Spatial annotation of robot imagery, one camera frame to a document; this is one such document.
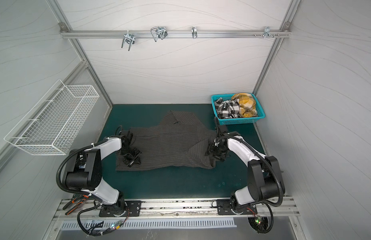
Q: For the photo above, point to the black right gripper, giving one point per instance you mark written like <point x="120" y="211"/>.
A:
<point x="217" y="149"/>

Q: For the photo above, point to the metal bracket clamp right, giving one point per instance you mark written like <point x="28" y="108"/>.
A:
<point x="266" y="34"/>

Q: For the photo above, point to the black white plaid shirt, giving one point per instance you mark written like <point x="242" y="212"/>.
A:
<point x="229" y="109"/>

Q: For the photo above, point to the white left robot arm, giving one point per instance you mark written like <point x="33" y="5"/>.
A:
<point x="81" y="173"/>

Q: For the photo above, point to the black round cooling fan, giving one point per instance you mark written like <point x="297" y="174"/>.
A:
<point x="260" y="224"/>

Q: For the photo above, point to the metal u-bolt clamp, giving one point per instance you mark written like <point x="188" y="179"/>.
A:
<point x="128" y="40"/>
<point x="159" y="32"/>

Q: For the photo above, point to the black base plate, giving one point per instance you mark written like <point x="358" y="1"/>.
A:
<point x="121" y="209"/>
<point x="232" y="207"/>

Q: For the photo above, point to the aluminium top rail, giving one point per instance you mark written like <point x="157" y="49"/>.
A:
<point x="172" y="34"/>

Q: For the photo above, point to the small metal ring clamp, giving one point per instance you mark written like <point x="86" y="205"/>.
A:
<point x="194" y="32"/>

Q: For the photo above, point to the white wire basket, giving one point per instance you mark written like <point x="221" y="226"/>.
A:
<point x="51" y="126"/>

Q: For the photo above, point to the white slotted cable duct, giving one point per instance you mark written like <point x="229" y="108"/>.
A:
<point x="142" y="224"/>

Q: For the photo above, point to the metal u-bolt clamp left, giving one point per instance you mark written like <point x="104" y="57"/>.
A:
<point x="128" y="40"/>

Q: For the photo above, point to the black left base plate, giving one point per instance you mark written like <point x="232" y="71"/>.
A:
<point x="121" y="209"/>

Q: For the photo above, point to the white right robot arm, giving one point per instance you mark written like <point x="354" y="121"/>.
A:
<point x="264" y="179"/>

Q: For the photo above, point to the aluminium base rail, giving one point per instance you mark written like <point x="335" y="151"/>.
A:
<point x="195" y="208"/>

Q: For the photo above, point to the yellow plaid shirt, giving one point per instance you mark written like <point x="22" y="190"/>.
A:
<point x="247" y="105"/>

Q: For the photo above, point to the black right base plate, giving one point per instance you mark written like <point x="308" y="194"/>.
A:
<point x="232" y="207"/>

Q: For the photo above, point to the metal u-bolt clamp middle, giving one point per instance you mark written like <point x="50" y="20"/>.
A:
<point x="159" y="32"/>

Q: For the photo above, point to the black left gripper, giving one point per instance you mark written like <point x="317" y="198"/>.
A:
<point x="135" y="160"/>

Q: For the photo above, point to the dark grey striped shirt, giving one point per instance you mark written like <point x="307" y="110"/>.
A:
<point x="179" y="140"/>

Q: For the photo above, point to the orange handled pliers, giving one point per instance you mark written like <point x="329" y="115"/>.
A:
<point x="74" y="204"/>

